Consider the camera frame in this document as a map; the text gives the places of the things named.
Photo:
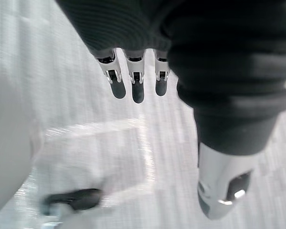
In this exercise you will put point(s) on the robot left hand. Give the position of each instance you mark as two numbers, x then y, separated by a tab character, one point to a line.
205	59

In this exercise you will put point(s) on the dark robot foot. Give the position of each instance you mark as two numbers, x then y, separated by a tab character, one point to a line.
72	200

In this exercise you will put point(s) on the silver robot leg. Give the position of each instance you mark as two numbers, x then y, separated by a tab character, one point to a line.
10	133

